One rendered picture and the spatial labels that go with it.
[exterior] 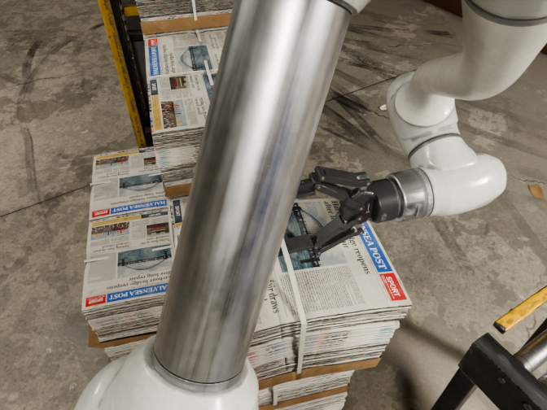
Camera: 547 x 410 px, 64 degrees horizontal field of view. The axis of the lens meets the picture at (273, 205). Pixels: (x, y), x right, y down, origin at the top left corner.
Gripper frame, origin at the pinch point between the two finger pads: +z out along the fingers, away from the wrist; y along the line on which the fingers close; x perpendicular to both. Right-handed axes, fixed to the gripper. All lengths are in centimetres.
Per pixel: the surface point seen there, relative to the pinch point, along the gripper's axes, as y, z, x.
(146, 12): 2, 19, 106
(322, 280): 9.9, -5.8, -6.9
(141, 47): 44, 30, 174
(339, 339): 19.0, -6.8, -14.2
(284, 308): 9.2, 2.4, -11.1
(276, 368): 23.8, 5.3, -14.4
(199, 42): 11, 4, 97
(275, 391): 44.2, 5.4, -10.6
